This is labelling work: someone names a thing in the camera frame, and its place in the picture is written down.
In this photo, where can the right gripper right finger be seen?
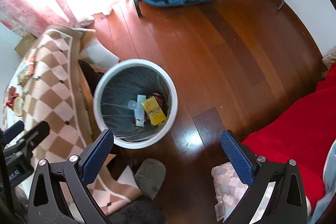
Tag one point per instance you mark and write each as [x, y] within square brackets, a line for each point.
[287, 203]

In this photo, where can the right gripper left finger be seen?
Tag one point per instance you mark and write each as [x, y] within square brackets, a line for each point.
[47, 203]

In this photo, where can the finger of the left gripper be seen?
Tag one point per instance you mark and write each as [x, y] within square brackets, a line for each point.
[13, 132]

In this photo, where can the white round trash bin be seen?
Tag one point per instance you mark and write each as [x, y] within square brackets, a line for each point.
[115, 99]

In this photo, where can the crumpled red snack wrapper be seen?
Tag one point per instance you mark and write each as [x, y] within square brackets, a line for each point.
[11, 99]

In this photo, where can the pomelo peel piece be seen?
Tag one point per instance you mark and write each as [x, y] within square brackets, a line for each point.
[18, 106]

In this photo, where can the checkered pastel pillow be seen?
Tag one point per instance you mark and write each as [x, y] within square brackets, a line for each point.
[229, 190]

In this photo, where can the checkered brown table cloth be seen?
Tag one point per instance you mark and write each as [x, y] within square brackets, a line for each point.
[57, 93]

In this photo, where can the red blanket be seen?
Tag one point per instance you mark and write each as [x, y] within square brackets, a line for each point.
[305, 133]

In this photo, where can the dark grey fluffy rug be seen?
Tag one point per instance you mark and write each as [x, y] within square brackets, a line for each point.
[141, 211]

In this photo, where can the grey slipper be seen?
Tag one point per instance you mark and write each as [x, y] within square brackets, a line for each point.
[150, 177]

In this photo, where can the white table leg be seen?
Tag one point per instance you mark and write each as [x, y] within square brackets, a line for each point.
[98, 56]

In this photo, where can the yellow book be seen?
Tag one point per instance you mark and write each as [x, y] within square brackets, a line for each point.
[153, 111]

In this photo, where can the red soda can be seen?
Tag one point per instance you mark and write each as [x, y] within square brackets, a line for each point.
[160, 99]

